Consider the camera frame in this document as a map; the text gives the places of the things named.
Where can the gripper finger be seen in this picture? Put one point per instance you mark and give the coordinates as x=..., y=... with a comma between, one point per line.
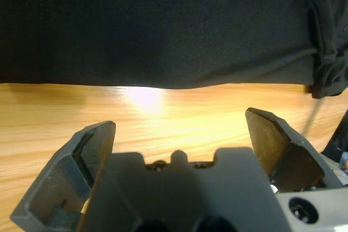
x=54, y=177
x=285, y=156

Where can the black polo shirt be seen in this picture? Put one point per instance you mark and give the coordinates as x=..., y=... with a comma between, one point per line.
x=163, y=25

